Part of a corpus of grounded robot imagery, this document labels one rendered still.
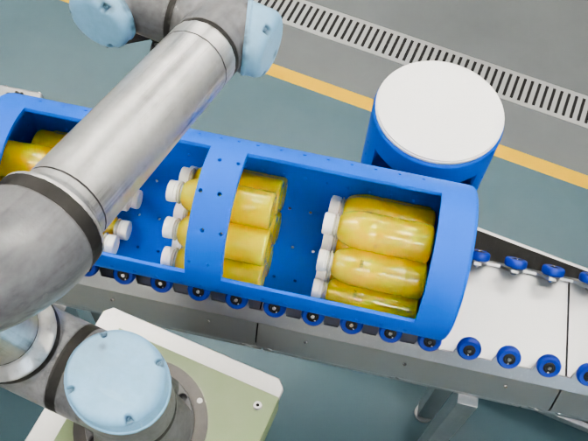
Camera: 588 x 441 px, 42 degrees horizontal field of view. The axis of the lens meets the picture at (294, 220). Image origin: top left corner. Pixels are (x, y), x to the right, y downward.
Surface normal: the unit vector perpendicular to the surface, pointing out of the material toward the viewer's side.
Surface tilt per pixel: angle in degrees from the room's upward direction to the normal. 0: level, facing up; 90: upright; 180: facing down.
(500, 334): 0
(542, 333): 0
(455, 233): 10
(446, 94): 0
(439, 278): 42
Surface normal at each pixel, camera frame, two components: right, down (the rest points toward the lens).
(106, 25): -0.40, 0.78
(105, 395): 0.16, -0.43
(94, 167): 0.55, -0.41
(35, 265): 0.70, 0.13
